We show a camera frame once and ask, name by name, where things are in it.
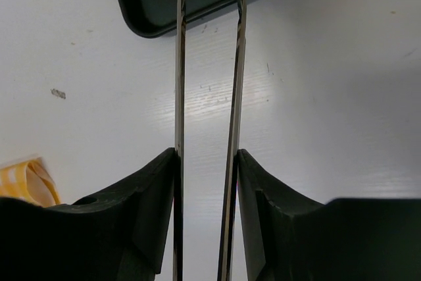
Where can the yellow checkered cloth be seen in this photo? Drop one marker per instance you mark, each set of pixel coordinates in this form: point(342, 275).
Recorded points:
point(29, 181)

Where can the stainless steel tongs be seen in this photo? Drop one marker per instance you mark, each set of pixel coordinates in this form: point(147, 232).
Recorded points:
point(230, 186)

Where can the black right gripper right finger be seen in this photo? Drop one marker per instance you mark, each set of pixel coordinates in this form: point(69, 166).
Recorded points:
point(288, 236)

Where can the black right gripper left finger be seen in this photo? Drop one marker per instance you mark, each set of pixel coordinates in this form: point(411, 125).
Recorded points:
point(117, 233)

